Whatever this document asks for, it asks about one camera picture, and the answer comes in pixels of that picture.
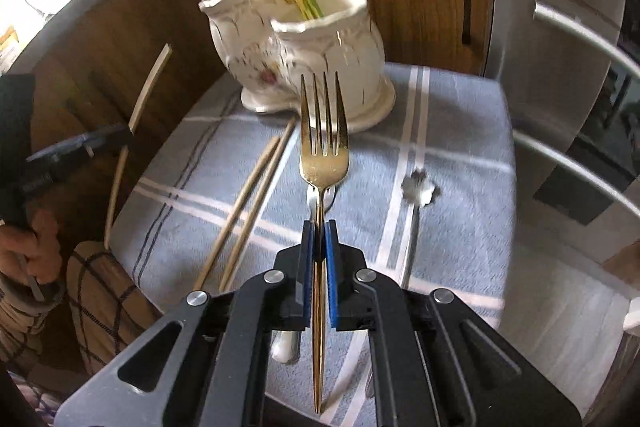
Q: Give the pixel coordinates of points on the gold fork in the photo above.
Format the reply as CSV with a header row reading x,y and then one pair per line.
x,y
320,167

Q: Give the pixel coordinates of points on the silver fork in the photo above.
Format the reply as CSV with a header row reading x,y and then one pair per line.
x,y
287,349

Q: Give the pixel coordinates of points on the white ceramic tray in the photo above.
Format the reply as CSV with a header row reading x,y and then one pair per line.
x,y
370,119

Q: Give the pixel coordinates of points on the silver flower-shaped spoon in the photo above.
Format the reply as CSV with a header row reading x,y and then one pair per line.
x,y
417,188

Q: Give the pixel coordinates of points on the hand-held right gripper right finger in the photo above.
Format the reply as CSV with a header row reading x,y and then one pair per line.
x,y
332,274

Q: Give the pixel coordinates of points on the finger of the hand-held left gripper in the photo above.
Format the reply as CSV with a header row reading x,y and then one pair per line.
x,y
85,146

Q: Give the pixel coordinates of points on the white floral ceramic utensil holder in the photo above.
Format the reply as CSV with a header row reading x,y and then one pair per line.
x,y
350,57

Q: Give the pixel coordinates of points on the person's left hand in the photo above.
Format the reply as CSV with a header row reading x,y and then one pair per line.
x,y
40,247

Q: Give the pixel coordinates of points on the grey striped tablecloth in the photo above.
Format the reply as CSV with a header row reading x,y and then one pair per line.
x,y
450,132

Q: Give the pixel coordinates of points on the light wooden chopstick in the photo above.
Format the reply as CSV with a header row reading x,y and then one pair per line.
x,y
240,207
260,202
150,82

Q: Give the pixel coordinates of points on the person's plaid pants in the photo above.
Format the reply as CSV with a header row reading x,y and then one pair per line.
x,y
100,307

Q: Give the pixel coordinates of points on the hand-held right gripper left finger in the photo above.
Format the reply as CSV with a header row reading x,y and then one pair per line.
x,y
310,272

